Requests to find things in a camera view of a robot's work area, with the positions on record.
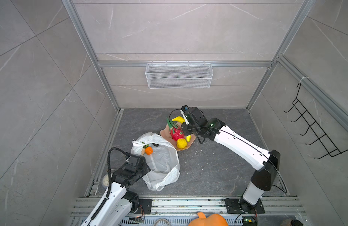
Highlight pink dragon fruit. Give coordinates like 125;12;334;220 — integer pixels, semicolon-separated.
166;118;185;141

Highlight yellow lemon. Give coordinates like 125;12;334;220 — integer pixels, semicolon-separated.
176;138;187;149

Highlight orange fruit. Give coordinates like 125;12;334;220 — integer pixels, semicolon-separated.
144;146;153;155

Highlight white plastic bag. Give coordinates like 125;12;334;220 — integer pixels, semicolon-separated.
131;132;180;192

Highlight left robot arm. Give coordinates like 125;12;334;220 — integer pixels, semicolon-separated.
82;154;150;226

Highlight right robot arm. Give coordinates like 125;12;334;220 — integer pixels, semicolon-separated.
181;105;281;212

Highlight pink scalloped bowl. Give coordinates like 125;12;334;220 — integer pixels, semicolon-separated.
160;125;196;151

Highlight orange pumpkin toy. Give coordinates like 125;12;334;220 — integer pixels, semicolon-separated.
188;212;228;226

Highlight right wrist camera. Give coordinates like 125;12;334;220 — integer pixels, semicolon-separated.
180;105;189;125

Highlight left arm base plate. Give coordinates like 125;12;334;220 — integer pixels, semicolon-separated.
129;199;153;215

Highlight white wire mesh basket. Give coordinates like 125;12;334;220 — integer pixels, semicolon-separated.
145;63;214;89

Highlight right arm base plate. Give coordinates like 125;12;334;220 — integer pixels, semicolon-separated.
224;198;265;214

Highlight black wire hook rack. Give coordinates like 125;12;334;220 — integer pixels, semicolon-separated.
284;83;348;160

